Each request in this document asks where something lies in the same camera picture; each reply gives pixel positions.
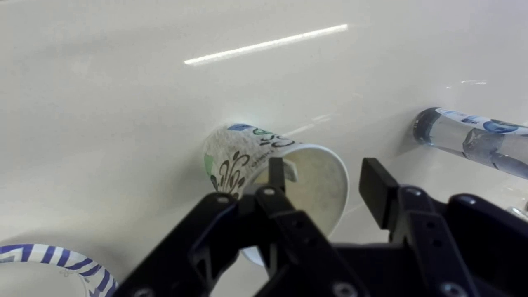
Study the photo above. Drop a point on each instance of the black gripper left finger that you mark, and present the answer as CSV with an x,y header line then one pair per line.
x,y
286,241

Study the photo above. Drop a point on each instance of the dish soap bottle green cap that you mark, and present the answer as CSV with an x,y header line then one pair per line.
x,y
472,140

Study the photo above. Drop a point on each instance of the patterned paper cup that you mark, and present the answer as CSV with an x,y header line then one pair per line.
x,y
236,158

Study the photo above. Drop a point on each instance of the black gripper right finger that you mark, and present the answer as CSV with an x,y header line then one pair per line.
x,y
439,241

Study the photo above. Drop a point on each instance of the blue white patterned bowl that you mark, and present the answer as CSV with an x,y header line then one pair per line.
x,y
71,260

